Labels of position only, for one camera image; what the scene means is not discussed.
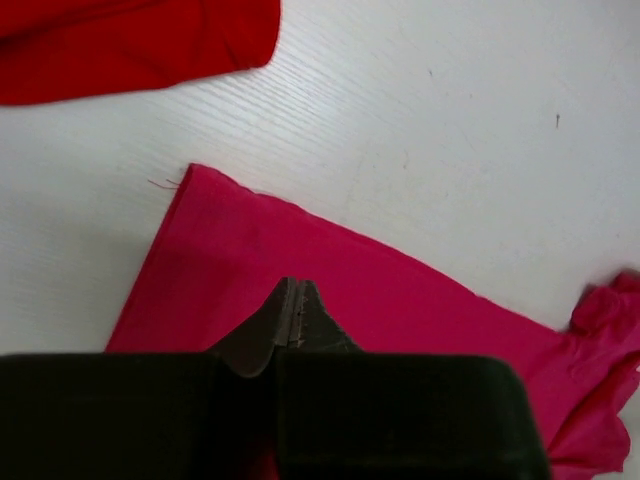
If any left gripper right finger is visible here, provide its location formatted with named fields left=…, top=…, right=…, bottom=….
left=274, top=281, right=551, bottom=479

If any red t shirt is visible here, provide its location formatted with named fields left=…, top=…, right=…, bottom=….
left=1, top=0, right=281, bottom=106

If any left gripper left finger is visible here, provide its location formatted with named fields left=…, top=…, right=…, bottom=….
left=1, top=278, right=296, bottom=479

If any magenta t shirt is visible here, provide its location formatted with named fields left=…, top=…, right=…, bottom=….
left=107, top=164, right=639, bottom=479

